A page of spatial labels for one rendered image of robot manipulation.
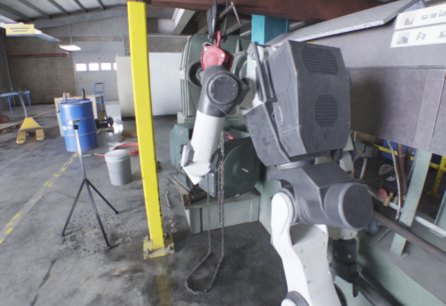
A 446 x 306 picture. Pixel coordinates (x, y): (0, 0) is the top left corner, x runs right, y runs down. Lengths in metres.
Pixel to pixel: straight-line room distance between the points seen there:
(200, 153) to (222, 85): 0.23
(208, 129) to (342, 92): 0.39
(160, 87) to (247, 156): 5.96
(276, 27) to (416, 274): 1.77
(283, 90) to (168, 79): 6.83
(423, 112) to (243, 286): 1.33
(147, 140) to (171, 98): 5.95
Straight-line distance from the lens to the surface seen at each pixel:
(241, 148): 1.57
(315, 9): 1.72
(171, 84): 7.36
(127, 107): 7.52
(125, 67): 7.47
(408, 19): 1.06
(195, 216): 1.89
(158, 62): 7.35
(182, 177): 1.97
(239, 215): 2.04
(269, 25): 1.98
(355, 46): 1.16
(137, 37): 1.44
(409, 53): 1.00
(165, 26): 3.29
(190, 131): 1.72
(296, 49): 0.61
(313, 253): 0.78
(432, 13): 1.02
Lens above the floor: 1.25
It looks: 16 degrees down
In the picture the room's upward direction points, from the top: straight up
